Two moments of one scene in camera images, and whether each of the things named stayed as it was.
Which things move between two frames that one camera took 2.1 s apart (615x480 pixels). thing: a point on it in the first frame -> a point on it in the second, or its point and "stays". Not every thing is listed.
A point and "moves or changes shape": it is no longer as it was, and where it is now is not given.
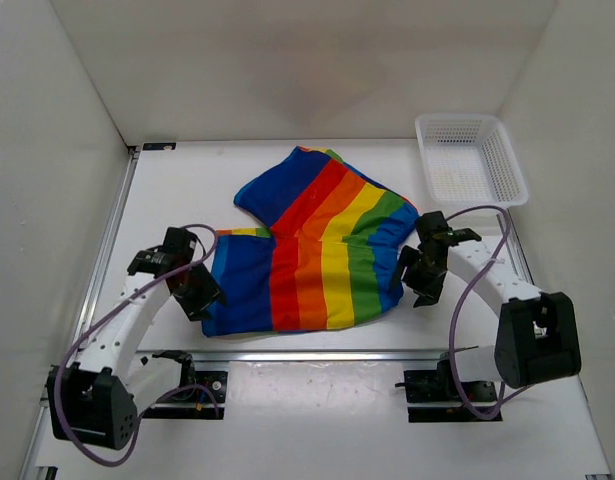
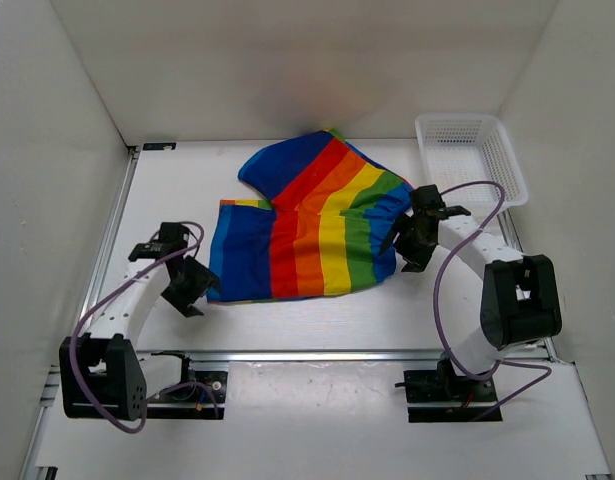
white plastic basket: [465, 161] stays
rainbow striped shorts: [332, 257] moves or changes shape
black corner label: [159, 145] stays
